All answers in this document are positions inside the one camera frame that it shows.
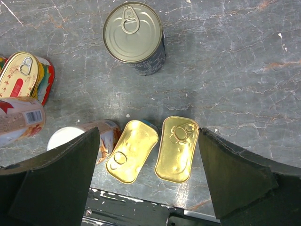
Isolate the gold rectangular tin right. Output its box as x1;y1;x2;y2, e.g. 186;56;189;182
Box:
155;116;199;183

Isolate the red oval tin right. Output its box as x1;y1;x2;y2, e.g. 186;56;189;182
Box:
0;51;55;105

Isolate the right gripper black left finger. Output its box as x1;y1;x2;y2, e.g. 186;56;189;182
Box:
0;128;100;226

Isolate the tall white-lid can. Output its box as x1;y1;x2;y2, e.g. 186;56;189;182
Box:
0;97;46;147
47;119;121;164

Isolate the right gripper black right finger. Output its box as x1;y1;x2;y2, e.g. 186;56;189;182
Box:
198;128;301;226

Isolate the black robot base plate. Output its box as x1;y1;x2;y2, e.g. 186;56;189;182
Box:
81;188;220;226

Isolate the gold rectangular tin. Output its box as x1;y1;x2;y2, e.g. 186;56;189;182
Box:
105;120;159;184
155;116;199;183

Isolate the gold rectangular tin left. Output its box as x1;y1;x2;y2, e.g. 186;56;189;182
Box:
105;120;159;184

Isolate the dark blue round can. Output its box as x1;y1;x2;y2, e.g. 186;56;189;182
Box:
103;1;166;76

